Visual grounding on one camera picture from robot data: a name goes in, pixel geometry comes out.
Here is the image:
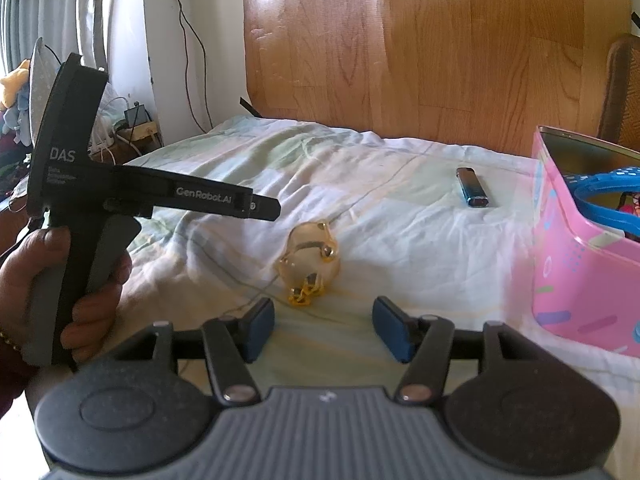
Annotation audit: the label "black charger adapter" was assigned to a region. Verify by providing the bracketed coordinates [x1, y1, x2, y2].
[125, 102, 152, 127]

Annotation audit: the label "thin black wall cable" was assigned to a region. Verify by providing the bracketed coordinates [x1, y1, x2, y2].
[164, 0, 213, 133]

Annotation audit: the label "grey striped curtain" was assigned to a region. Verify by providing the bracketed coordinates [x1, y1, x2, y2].
[0, 0, 151, 78]

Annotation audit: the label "person's left hand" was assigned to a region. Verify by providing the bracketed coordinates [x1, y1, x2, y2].
[0, 227, 134, 362]

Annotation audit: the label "blue plastic ring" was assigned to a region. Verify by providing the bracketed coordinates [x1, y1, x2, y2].
[564, 165, 640, 242]

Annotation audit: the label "pale striped bed sheet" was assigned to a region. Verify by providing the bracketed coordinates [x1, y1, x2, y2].
[115, 115, 640, 413]

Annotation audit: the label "blue and silver lighter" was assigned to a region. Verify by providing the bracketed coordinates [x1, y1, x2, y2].
[456, 167, 494, 210]

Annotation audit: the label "wooden headboard panel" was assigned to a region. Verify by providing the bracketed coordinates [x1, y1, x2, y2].
[240, 0, 635, 162]

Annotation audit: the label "yellow plush toy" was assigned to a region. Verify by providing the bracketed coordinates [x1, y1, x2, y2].
[0, 59, 32, 108]

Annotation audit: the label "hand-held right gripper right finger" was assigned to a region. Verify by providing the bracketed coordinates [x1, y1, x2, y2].
[372, 296, 532, 407]

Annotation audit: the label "tangled white cables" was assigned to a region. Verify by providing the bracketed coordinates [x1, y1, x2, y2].
[87, 95, 132, 163]

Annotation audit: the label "pink tin box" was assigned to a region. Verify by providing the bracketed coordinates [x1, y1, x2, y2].
[531, 125, 640, 361]

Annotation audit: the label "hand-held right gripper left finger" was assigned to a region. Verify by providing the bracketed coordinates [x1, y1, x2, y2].
[112, 297, 277, 407]

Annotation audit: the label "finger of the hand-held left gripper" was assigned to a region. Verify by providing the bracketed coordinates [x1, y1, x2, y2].
[106, 164, 282, 222]

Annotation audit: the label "person's left forearm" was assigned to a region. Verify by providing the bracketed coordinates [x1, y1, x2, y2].
[0, 330, 40, 418]

